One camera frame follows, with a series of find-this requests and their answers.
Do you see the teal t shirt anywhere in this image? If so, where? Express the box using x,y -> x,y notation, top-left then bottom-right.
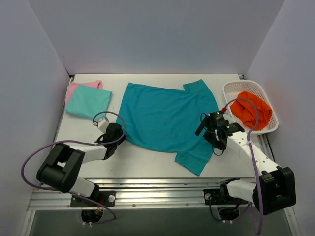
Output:
117,80 -> 219,176

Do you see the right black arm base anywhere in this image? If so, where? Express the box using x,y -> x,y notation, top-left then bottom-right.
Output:
203,188 -> 248,206

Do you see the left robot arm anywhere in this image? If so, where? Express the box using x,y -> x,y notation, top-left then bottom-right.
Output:
36,123 -> 126,206

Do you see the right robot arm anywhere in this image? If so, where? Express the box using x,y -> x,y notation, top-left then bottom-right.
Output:
195,111 -> 296,215

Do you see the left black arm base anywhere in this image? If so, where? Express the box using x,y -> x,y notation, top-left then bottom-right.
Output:
70,190 -> 116,207

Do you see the orange t shirt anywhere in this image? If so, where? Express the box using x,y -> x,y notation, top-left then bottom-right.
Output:
230,91 -> 272,131

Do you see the folded mint t shirt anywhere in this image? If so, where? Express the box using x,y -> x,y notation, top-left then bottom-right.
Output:
65,85 -> 112,120

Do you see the white plastic basket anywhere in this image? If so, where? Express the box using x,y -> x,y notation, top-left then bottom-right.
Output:
223,80 -> 279,136

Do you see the folded pink t shirt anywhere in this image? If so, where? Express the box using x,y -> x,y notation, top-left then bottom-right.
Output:
65,80 -> 103,105

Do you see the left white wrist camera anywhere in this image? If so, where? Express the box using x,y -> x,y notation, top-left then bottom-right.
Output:
93,116 -> 109,133

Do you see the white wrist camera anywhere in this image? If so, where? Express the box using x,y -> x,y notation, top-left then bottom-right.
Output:
222,107 -> 233,123
93,116 -> 109,133

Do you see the black loop cable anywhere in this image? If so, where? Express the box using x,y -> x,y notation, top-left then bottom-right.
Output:
200,113 -> 227,157

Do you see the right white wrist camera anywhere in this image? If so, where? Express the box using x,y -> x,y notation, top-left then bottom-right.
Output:
222,107 -> 233,123

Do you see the aluminium rail frame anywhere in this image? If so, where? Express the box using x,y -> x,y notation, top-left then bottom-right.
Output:
27,135 -> 295,211

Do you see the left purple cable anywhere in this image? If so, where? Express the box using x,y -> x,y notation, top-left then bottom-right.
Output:
21,111 -> 127,225

